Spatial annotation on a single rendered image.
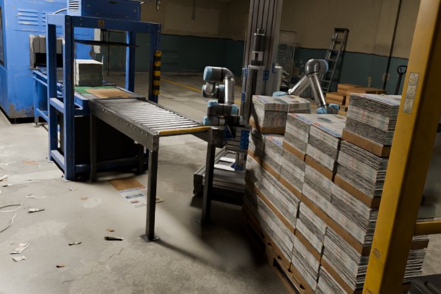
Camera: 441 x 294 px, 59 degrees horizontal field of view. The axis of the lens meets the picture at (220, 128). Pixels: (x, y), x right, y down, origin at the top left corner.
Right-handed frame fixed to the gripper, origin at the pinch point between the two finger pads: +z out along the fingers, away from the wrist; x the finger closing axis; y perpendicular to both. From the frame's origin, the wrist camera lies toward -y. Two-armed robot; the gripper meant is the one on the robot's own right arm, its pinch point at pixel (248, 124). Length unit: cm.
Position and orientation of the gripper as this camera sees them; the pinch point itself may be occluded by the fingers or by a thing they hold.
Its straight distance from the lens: 298.4
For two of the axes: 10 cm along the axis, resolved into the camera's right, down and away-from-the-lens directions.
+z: 9.5, 0.1, 3.0
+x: -2.9, -2.6, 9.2
